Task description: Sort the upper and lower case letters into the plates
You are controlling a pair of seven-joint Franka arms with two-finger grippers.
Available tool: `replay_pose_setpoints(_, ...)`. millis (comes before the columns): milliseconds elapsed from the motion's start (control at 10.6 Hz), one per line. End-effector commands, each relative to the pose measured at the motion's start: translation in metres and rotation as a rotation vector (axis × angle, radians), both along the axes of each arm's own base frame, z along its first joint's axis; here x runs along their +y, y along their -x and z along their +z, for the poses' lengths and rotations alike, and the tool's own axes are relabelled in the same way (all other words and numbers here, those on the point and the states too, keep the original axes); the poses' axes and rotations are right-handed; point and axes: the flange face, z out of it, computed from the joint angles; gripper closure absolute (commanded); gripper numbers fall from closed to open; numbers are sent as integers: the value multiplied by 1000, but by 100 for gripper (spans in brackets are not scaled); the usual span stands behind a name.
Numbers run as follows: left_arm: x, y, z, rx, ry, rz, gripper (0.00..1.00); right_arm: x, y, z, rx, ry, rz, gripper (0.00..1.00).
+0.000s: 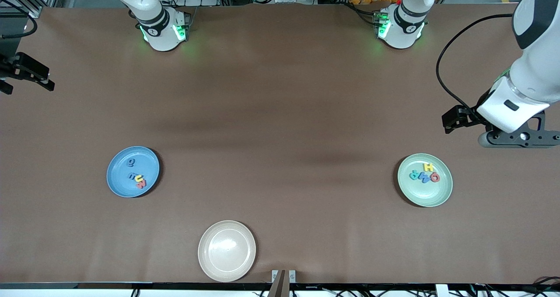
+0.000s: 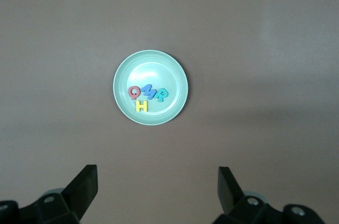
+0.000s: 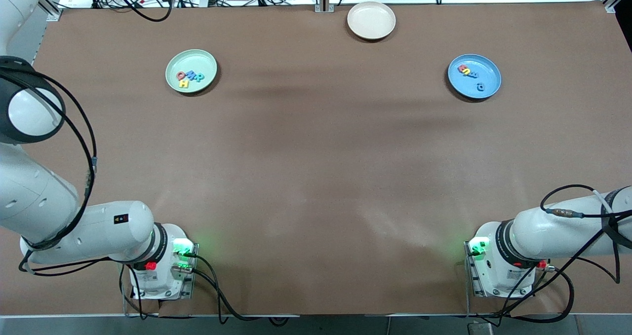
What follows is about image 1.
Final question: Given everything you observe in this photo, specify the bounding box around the grey base connector box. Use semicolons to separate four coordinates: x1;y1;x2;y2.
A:
373;9;391;39
174;11;192;42

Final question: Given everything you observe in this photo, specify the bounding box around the beige plate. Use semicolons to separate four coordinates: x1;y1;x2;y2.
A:
198;220;257;283

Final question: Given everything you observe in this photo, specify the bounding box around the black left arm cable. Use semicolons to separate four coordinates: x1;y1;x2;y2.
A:
436;14;515;114

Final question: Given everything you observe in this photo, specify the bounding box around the blue plate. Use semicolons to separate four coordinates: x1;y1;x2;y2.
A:
106;146;161;198

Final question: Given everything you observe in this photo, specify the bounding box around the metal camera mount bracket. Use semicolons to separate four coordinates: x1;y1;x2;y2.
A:
271;269;297;297

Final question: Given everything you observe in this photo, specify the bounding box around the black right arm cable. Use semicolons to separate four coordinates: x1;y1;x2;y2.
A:
0;0;39;40

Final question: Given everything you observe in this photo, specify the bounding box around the pale green plate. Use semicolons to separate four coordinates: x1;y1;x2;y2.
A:
397;153;453;208

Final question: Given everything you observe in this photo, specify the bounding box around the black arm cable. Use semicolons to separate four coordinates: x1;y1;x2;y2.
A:
0;0;39;40
436;14;515;114

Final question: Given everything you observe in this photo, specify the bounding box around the black cable bundle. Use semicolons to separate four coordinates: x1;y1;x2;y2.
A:
532;276;560;294

